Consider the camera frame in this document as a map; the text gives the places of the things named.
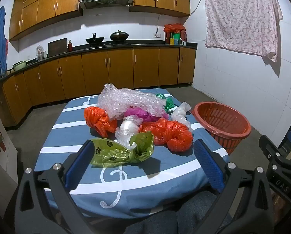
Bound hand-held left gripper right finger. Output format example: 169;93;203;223
194;139;275;234

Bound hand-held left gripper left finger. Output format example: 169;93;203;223
14;140;96;234

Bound green paw-print plastic bag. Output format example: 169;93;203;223
90;132;155;168

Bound red plastic basket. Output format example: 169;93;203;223
192;102;252;155

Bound large twisted orange plastic bag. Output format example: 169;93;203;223
139;118;193;153

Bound small orange plastic bag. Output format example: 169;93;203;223
84;106;118;138

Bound white knotted plastic bag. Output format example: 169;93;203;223
170;102;192;131

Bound clear plastic bag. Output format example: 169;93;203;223
115;115;143;149

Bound shiny green plastic wrapper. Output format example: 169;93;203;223
155;94;176;114

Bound magenta plastic bag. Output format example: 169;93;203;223
123;107;170;123

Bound clear bubble wrap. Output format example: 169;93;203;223
97;83;170;121

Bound blue striped music-note tablecloth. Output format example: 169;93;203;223
35;89;230;218

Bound wooden lower kitchen cabinets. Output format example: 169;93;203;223
2;47;197;128

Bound green basin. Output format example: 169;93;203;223
12;61;27;71

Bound clear bag with jars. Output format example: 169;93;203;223
36;44;47;61

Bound dark wooden cutting board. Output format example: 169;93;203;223
48;38;68;57

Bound open black wok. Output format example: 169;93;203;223
85;33;105;45

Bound pink floral hanging cloth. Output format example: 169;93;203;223
202;0;283;62

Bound black wok with lid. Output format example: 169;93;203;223
109;30;130;42

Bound black kitchen countertop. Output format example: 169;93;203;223
0;43;198;84

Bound red bag with containers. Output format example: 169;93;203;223
163;24;187;45

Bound long wooden upper cabinets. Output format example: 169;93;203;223
9;0;84;41

